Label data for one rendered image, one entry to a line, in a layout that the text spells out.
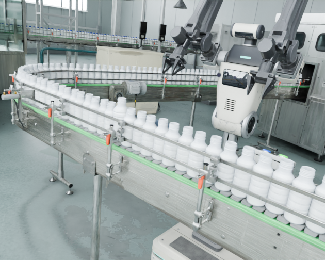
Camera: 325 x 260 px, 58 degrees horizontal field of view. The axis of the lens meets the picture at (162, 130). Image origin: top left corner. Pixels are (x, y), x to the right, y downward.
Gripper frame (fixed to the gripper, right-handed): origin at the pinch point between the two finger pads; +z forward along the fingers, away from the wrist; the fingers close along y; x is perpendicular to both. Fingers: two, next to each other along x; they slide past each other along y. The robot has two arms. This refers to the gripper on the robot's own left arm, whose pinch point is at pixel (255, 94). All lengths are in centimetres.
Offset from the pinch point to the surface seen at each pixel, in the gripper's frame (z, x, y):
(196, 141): 29.2, -23.7, -4.7
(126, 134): 36, -19, -39
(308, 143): -66, 346, -20
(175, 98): -26, 143, -131
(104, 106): 28, -20, -57
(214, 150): 30.1, -23.1, 2.6
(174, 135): 30.0, -22.3, -14.5
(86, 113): 34, -17, -68
